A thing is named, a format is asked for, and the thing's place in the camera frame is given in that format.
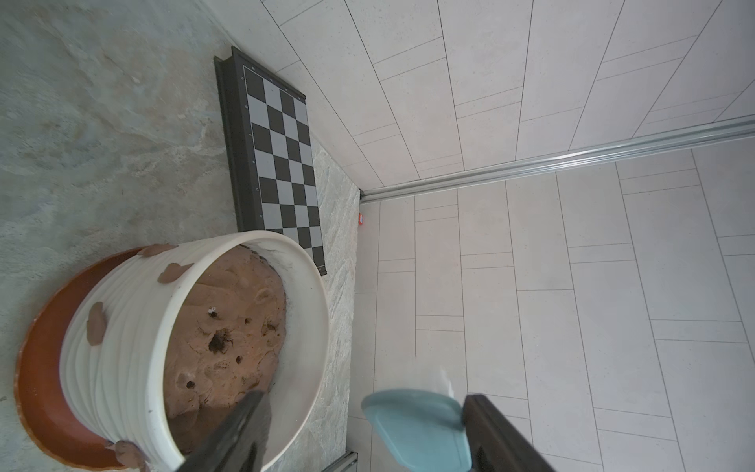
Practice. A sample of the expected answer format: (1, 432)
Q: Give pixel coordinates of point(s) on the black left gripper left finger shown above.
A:
(239, 442)

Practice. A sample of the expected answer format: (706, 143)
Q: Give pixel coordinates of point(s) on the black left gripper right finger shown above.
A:
(495, 444)

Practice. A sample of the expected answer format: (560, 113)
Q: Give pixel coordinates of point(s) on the light blue scrub brush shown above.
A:
(422, 430)

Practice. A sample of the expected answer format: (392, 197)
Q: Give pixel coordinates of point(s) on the white ribbed ceramic pot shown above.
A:
(166, 346)

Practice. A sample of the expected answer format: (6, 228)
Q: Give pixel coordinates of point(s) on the terracotta saucer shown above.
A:
(40, 403)

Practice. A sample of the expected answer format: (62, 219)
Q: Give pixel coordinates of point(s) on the black grey chessboard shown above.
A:
(269, 150)

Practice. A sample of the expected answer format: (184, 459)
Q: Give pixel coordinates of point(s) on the aluminium corner profile right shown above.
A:
(687, 138)

